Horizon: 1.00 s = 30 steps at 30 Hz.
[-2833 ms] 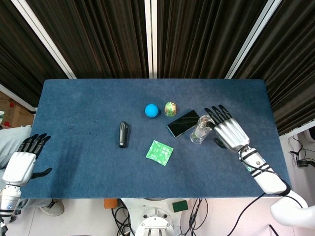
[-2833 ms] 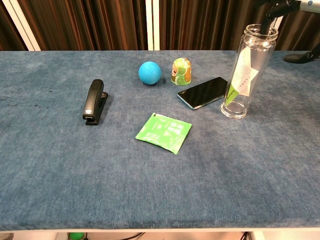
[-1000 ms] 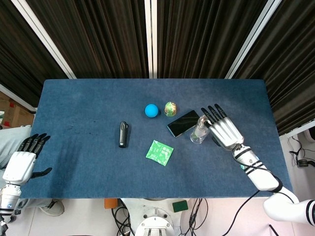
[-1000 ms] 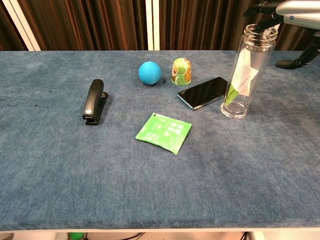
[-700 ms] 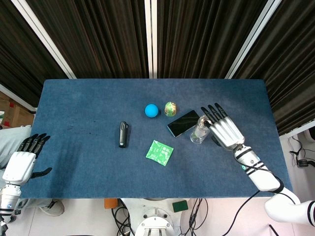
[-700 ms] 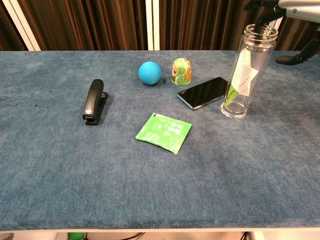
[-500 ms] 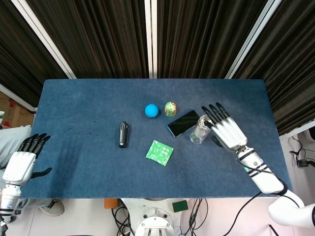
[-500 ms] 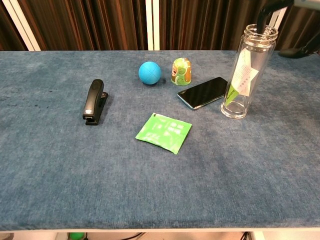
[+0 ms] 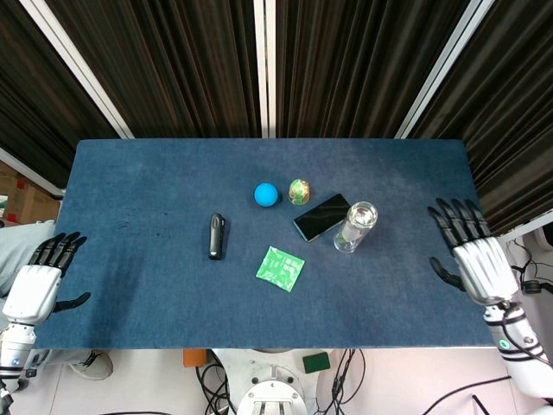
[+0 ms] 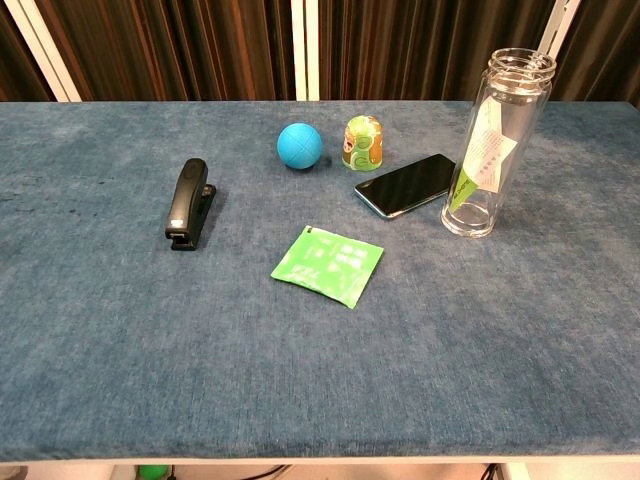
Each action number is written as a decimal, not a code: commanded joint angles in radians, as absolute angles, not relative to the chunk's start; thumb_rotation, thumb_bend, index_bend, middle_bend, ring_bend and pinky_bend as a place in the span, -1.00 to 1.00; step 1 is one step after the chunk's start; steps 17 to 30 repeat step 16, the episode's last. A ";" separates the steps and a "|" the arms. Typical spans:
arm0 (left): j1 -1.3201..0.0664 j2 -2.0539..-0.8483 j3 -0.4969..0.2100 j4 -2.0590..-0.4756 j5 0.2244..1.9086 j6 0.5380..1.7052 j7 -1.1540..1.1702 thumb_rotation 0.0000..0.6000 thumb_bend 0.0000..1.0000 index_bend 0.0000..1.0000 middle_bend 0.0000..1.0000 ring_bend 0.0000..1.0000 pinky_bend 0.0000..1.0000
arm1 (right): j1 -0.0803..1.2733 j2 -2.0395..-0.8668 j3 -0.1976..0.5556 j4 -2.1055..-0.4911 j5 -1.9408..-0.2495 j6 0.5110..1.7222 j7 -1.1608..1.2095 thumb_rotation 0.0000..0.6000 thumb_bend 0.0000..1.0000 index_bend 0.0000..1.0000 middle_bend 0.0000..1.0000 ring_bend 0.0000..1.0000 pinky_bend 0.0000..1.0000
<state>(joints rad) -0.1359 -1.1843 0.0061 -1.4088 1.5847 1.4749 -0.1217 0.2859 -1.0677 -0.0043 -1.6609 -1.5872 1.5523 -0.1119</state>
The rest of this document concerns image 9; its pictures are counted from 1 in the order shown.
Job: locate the white partition frame post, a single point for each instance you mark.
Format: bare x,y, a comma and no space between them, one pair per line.
445,69
82,73
264,65

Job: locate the white sneaker shoe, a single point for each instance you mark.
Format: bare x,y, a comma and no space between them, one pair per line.
93,366

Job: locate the brown cardboard box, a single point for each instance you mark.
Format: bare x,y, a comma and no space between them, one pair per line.
26,199

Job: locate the clear glass bottle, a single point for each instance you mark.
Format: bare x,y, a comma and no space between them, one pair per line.
351,242

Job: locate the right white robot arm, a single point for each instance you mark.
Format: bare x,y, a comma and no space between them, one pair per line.
518,350

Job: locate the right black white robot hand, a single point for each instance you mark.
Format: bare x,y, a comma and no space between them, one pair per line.
486,268

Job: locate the orange block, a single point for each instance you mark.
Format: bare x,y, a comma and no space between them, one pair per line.
194,358

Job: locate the white green paper leaflet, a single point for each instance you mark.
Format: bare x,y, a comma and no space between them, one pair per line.
345,237

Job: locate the black smartphone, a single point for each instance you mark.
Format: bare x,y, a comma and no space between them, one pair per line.
322,217

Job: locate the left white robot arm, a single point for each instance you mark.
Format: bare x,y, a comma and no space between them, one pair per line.
17,346

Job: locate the person leg in jeans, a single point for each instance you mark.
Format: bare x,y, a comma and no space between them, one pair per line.
21,250

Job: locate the dark green block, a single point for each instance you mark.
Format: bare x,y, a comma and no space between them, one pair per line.
316,363

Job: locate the dark brown curtain panel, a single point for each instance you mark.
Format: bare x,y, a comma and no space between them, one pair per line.
518,108
173,65
354,65
39,95

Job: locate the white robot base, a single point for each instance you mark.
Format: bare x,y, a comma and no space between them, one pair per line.
272,384

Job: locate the black stapler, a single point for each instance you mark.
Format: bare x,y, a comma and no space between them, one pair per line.
217,235

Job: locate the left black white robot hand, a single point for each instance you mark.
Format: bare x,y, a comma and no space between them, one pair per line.
32,294

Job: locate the blue rubber ball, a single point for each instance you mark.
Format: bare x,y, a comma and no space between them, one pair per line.
267,193

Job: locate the green foil sachet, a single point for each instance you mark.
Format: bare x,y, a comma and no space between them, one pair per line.
281,268

